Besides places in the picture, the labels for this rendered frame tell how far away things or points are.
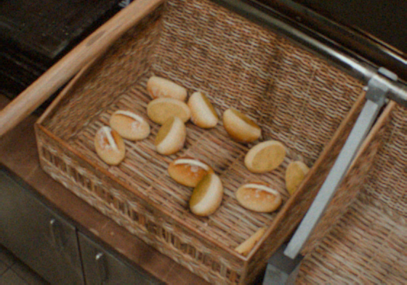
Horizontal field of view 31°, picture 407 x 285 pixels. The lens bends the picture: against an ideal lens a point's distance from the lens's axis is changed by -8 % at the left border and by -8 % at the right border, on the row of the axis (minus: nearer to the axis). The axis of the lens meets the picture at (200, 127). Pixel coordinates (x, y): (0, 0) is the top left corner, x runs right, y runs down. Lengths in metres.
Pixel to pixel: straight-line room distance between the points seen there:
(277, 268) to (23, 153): 0.82
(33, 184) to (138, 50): 0.41
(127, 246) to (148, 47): 0.51
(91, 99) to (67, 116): 0.08
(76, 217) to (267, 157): 0.43
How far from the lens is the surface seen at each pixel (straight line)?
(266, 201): 1.64
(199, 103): 1.78
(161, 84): 1.82
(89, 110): 1.79
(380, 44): 1.56
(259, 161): 1.70
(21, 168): 1.77
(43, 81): 1.06
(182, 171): 1.68
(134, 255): 1.61
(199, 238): 1.47
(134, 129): 1.76
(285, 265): 1.17
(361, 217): 1.71
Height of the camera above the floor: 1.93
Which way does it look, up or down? 47 degrees down
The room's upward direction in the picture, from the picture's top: 4 degrees clockwise
